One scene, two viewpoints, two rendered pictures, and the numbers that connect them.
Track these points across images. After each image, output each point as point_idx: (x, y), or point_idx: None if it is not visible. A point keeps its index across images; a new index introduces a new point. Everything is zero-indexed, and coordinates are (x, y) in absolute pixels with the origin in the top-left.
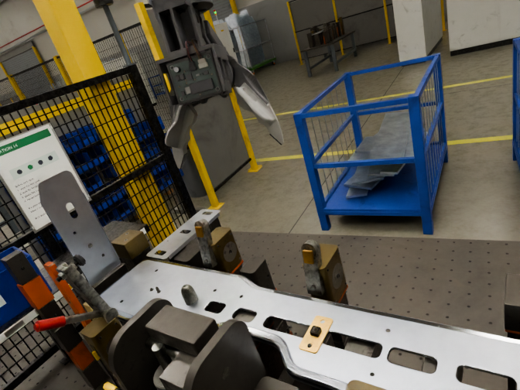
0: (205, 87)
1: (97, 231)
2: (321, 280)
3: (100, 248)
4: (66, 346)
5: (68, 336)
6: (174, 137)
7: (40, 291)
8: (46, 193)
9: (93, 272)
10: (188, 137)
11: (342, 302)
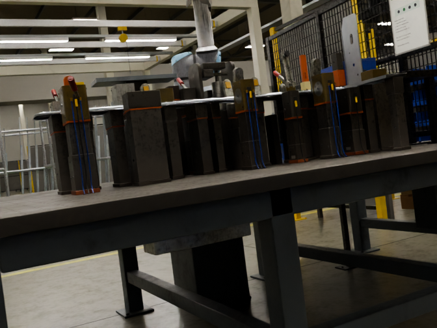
0: None
1: (358, 58)
2: None
3: (357, 69)
4: None
5: None
6: (203, 0)
7: (336, 78)
8: (344, 24)
9: (351, 82)
10: (207, 1)
11: (242, 117)
